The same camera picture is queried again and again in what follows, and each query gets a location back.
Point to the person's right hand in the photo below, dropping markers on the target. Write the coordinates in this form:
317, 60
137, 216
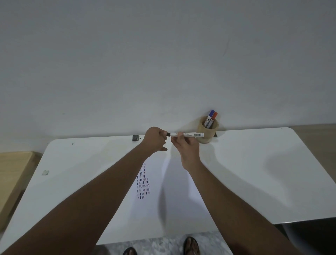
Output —
189, 152

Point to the person's left hand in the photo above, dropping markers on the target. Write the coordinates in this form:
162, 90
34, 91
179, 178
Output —
153, 139

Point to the person's right fingers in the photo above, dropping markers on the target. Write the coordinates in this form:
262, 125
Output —
179, 138

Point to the person's left fingers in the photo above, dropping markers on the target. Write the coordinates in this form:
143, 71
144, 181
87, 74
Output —
163, 136

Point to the white marker pen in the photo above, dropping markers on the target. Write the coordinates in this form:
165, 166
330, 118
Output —
193, 134

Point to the person's left forearm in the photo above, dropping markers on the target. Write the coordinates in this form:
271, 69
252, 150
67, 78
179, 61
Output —
86, 207

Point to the person's right forearm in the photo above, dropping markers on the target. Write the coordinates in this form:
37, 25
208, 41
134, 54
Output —
236, 218

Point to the small black clip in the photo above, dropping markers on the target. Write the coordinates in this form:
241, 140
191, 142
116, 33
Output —
135, 138

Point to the round wooden pen holder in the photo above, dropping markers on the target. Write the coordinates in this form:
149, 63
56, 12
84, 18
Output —
208, 132

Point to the blue capped marker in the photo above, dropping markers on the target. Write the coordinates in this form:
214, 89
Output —
209, 117

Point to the red capped marker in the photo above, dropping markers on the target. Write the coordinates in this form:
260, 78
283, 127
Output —
212, 120

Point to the white paper sheet with marks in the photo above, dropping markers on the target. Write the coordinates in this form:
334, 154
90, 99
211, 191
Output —
149, 212

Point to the black sandal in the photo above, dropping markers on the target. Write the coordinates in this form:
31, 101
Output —
191, 246
130, 251

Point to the small pale eraser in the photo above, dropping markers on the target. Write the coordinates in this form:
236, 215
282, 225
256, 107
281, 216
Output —
45, 172

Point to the light wooden furniture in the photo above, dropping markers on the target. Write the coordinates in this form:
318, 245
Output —
13, 178

